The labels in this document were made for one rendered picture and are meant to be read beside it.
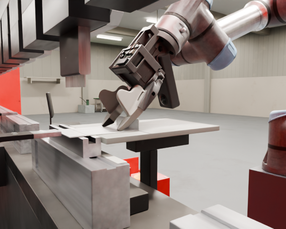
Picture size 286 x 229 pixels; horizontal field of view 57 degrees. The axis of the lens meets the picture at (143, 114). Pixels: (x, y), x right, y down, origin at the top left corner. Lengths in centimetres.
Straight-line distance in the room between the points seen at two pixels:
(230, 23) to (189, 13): 28
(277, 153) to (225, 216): 84
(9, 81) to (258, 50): 1036
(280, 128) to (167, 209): 68
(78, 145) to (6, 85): 221
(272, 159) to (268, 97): 1047
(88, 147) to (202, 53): 35
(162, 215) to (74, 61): 29
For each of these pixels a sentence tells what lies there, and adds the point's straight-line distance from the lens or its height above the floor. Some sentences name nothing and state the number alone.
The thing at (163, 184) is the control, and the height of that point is 76.
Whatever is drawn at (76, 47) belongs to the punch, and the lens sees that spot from 45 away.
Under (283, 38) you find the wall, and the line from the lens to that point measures 1149.
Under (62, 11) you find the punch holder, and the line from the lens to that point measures 42.
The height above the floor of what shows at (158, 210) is 88.
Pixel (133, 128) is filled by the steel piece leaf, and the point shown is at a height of 100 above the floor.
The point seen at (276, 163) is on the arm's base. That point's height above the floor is 81.
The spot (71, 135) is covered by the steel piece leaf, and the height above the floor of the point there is 100.
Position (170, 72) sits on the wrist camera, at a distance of 55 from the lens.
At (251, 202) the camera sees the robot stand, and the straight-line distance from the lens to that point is 114.
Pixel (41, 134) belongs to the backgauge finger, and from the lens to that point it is 46.
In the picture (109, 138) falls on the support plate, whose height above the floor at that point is 100.
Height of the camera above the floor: 108
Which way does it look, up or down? 5 degrees down
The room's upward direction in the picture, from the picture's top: straight up
